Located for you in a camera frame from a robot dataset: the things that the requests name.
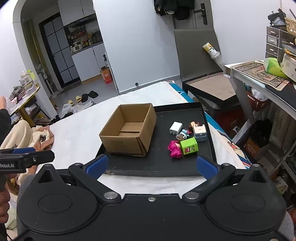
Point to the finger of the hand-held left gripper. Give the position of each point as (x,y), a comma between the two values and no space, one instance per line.
(23,150)
(41,158)

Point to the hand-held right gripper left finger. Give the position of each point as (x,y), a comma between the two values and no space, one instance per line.
(97,165)

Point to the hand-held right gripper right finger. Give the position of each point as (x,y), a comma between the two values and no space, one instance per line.
(207,167)

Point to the green cube toy box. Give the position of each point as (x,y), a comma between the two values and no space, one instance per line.
(188,147)

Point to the white and blue toy case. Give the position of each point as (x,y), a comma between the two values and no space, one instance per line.
(199,134)

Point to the brown cardboard box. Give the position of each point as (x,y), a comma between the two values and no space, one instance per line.
(122,141)

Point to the pink toy figure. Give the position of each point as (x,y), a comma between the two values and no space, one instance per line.
(174,150)

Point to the black tray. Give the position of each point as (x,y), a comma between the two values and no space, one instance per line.
(161,162)

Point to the person's left hand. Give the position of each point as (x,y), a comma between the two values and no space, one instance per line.
(3,206)

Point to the beige blanket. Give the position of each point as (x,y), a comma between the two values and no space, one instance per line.
(20,136)

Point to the small blue figurine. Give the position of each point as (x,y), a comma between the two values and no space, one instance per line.
(185,133)

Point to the brown-haired doll figurine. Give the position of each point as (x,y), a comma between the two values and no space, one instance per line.
(193,125)

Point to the blue printed blanket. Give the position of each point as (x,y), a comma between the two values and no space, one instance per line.
(211,120)

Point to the wooden side table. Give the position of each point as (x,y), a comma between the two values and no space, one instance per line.
(25,102)

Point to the orange printed cardboard box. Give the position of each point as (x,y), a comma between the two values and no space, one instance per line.
(252,147)

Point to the white charger plug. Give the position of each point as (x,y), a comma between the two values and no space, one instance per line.
(175,128)

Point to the red box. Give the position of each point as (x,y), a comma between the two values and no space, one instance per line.
(231,121)

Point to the white plastic bag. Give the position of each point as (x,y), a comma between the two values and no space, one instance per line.
(76,107)

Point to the yellow slipper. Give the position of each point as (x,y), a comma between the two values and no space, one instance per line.
(78,98)
(71,103)

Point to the black bag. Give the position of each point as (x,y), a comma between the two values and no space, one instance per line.
(262,133)

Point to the black slipper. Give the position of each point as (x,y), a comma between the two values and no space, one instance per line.
(93,94)
(84,97)

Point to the black framed board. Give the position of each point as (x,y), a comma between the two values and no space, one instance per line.
(212,87)

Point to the red plastic basket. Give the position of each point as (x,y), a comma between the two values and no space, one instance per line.
(256,103)

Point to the white desk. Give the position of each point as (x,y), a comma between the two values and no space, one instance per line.
(245,80)

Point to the white cabinet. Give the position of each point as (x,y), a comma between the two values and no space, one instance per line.
(89,61)

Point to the black framed glass door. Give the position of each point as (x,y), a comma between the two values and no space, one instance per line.
(60,51)

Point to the patterned desk mat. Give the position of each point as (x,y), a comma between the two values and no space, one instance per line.
(261,74)

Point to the white paper tube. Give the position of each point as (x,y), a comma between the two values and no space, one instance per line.
(211,51)

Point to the green bag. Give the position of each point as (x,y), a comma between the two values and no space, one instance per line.
(274,66)

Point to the white storage box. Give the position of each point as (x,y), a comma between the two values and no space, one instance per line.
(289,66)

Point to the grey drawer organiser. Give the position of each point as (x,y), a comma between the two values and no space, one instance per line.
(272,41)

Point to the black hanging coat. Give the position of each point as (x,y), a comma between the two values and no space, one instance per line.
(175,8)

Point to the wicker basket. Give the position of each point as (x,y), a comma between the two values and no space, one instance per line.
(291,26)

